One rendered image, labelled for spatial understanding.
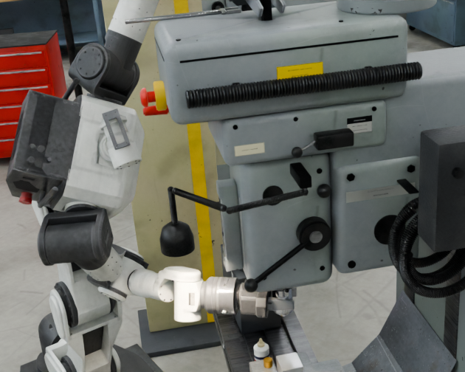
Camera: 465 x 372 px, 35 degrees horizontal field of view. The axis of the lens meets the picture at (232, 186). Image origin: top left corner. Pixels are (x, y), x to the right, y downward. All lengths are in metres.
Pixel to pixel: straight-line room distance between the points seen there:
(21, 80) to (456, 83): 4.91
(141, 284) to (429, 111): 0.84
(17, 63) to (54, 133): 4.38
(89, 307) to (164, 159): 1.32
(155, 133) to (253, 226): 1.86
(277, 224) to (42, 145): 0.57
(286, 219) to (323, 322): 2.33
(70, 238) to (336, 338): 2.24
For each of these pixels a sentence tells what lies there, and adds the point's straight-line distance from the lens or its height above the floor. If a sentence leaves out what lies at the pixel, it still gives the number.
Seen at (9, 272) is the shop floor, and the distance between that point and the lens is 4.70.
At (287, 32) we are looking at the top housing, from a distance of 1.39.
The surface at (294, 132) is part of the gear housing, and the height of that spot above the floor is 1.69.
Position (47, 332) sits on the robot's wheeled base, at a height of 0.73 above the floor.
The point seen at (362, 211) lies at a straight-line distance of 1.56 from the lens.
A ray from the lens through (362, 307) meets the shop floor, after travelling 3.95.
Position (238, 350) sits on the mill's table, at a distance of 2.10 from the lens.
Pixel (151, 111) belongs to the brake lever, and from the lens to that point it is 1.60.
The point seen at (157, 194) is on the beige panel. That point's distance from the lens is 3.45.
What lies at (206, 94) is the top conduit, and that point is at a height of 1.80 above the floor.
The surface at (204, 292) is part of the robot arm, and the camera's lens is 1.74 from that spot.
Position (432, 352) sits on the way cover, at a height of 1.06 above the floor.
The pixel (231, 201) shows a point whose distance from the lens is 1.58.
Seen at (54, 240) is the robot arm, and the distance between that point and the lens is 1.70.
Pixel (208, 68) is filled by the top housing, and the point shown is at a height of 1.84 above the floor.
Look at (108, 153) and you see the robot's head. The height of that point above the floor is 1.59.
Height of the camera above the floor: 2.18
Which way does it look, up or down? 24 degrees down
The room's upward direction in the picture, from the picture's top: 5 degrees counter-clockwise
